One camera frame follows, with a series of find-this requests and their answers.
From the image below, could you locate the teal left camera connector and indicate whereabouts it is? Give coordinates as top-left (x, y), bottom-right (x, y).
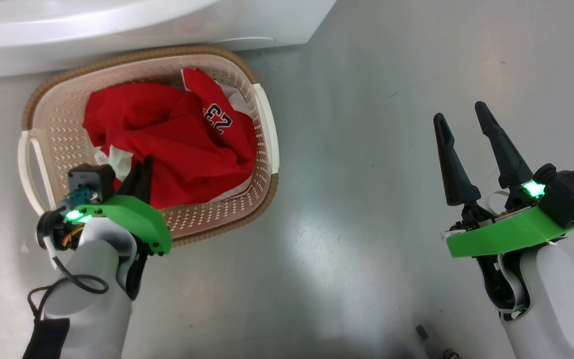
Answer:
top-left (58, 187), bottom-right (92, 212)

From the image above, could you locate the black arm strap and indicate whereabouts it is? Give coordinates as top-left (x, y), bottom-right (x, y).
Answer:
top-left (21, 318), bottom-right (71, 359)

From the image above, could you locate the cream perforated laundry basket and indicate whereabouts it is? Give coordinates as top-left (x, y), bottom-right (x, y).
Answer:
top-left (17, 44), bottom-right (281, 248)

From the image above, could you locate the red garment with white stripe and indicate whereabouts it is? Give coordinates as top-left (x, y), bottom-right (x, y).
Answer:
top-left (82, 82), bottom-right (250, 210)

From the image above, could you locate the white front-load washing machine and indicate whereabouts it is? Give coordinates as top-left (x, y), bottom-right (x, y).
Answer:
top-left (0, 0), bottom-right (338, 82)

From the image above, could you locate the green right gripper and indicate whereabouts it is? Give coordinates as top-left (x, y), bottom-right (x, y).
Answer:
top-left (432, 101), bottom-right (574, 315)

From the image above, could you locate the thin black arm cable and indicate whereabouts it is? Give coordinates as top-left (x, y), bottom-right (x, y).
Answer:
top-left (27, 234), bottom-right (110, 320)

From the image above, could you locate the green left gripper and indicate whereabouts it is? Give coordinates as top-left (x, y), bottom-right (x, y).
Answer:
top-left (70, 155), bottom-right (173, 300)

